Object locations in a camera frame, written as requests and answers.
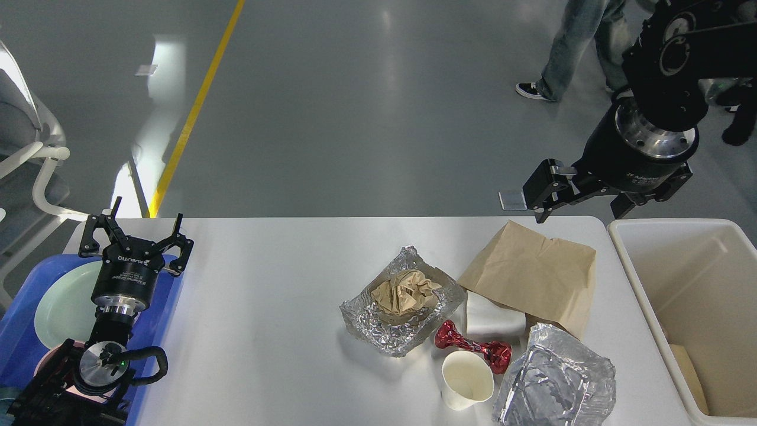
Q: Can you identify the beige waste bin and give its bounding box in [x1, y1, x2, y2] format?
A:
[608, 218, 756, 425]

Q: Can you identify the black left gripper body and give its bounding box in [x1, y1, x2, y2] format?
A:
[91, 241, 165, 312]

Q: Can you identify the light green plate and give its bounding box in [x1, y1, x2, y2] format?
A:
[34, 260, 143, 349]

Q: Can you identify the pink mug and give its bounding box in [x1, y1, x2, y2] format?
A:
[33, 344, 115, 404]

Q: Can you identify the brown paper bag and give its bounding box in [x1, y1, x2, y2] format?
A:
[457, 221, 597, 340]

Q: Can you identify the red foil wrapper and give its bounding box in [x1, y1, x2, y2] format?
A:
[434, 320, 513, 375]

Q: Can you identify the white paper cup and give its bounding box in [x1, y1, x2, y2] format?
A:
[441, 351, 494, 411]

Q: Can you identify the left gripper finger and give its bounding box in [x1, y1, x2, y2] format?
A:
[78, 197, 132, 259]
[148, 214, 194, 277]

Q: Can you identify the person in grey sweater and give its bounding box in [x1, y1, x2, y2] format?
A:
[516, 1, 633, 102]

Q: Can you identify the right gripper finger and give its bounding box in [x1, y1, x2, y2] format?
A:
[610, 162, 693, 219]
[522, 159, 619, 224]

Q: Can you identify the white napkin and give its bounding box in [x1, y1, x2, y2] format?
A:
[465, 292, 526, 341]

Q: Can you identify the crumpled aluminium foil tray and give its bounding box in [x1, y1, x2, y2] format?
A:
[339, 246, 466, 357]

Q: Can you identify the blue plastic tray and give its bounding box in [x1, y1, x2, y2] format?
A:
[1, 254, 182, 390]

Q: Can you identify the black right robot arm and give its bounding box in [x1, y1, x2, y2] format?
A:
[500, 1, 755, 223]

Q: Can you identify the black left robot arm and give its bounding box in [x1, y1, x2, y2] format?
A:
[7, 199, 194, 425]

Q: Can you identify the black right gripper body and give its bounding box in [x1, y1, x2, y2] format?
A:
[580, 98, 698, 192]

